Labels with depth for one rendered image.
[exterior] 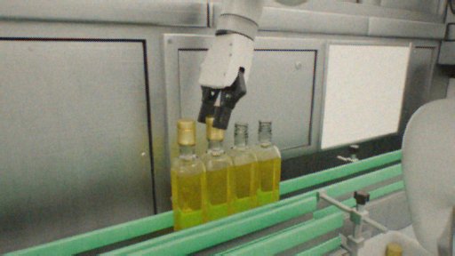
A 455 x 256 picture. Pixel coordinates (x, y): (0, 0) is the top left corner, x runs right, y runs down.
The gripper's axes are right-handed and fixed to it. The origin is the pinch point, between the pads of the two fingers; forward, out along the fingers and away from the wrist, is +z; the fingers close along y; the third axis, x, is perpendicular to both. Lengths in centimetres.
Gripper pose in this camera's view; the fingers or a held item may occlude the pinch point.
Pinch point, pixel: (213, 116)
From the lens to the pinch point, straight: 54.4
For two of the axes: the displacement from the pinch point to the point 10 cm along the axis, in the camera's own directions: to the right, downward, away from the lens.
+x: 8.0, 1.8, 5.7
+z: -2.6, 9.7, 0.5
